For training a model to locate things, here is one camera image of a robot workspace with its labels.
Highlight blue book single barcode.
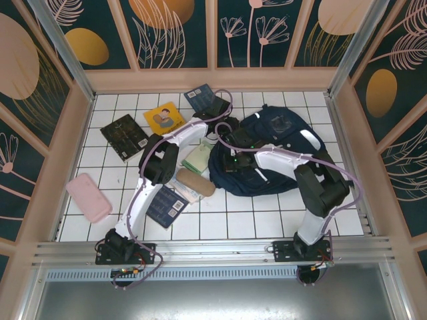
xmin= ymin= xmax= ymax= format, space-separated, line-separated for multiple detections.
xmin=183 ymin=83 xmax=224 ymax=114

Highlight pale green notebook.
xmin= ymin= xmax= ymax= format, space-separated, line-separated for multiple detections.
xmin=181 ymin=139 xmax=216 ymax=175

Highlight brown oval case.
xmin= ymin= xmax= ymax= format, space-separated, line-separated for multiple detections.
xmin=175 ymin=168 xmax=216 ymax=200

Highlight navy blue backpack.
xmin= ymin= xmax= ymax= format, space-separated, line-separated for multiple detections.
xmin=208 ymin=103 xmax=334 ymax=197

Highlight yellow picture book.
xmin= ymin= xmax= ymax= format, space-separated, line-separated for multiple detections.
xmin=143 ymin=101 xmax=186 ymax=137

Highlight clear packet blue contents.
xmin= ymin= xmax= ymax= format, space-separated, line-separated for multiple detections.
xmin=168 ymin=175 xmax=203 ymax=205

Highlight blue book two barcodes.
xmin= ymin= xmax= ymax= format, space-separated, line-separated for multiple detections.
xmin=146 ymin=185 xmax=187 ymax=229

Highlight black paperback book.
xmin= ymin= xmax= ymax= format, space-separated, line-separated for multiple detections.
xmin=99 ymin=113 xmax=150 ymax=164

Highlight pink pencil case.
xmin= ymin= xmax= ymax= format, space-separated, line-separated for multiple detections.
xmin=65 ymin=172 xmax=113 ymax=223

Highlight grey metal sheet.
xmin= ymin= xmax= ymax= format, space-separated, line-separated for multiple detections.
xmin=31 ymin=279 xmax=413 ymax=320

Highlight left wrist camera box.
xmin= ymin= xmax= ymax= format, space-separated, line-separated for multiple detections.
xmin=206 ymin=96 xmax=232 ymax=116

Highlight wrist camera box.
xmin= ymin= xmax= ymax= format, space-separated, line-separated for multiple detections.
xmin=206 ymin=96 xmax=232 ymax=116
xmin=227 ymin=128 xmax=256 ymax=149

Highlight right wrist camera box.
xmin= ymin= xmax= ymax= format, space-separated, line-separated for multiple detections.
xmin=227 ymin=128 xmax=256 ymax=149

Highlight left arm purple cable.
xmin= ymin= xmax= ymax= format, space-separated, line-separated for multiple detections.
xmin=111 ymin=88 xmax=234 ymax=291

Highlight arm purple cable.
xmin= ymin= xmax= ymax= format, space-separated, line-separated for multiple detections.
xmin=215 ymin=121 xmax=364 ymax=287
xmin=111 ymin=88 xmax=234 ymax=291

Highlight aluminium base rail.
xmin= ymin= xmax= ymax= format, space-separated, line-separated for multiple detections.
xmin=31 ymin=235 xmax=398 ymax=267

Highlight dark floral wall panel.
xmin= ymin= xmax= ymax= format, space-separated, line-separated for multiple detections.
xmin=216 ymin=0 xmax=301 ymax=67
xmin=292 ymin=0 xmax=370 ymax=67
xmin=0 ymin=0 xmax=73 ymax=149
xmin=380 ymin=118 xmax=427 ymax=237
xmin=119 ymin=0 xmax=208 ymax=69
xmin=0 ymin=116 xmax=46 ymax=241
xmin=36 ymin=0 xmax=133 ymax=71
xmin=353 ymin=0 xmax=427 ymax=144

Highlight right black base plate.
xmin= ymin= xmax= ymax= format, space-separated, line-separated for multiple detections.
xmin=272 ymin=239 xmax=334 ymax=266

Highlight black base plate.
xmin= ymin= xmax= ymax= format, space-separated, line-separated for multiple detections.
xmin=272 ymin=239 xmax=334 ymax=266
xmin=95 ymin=242 xmax=157 ymax=266

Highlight aluminium side rail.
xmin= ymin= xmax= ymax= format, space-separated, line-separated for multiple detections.
xmin=325 ymin=93 xmax=380 ymax=238

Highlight perforated grey cable duct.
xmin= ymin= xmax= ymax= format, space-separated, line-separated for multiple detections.
xmin=45 ymin=268 xmax=386 ymax=281

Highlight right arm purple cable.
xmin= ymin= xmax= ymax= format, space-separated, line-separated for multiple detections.
xmin=215 ymin=121 xmax=364 ymax=287

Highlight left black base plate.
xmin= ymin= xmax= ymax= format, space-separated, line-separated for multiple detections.
xmin=95 ymin=242 xmax=157 ymax=266

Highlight right aluminium corner post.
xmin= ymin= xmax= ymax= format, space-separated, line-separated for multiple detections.
xmin=327 ymin=0 xmax=400 ymax=99

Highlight aluminium corner post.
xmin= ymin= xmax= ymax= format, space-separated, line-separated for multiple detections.
xmin=27 ymin=0 xmax=97 ymax=103
xmin=327 ymin=0 xmax=400 ymax=99

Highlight left aluminium corner post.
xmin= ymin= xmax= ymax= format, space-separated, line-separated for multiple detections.
xmin=27 ymin=0 xmax=97 ymax=103

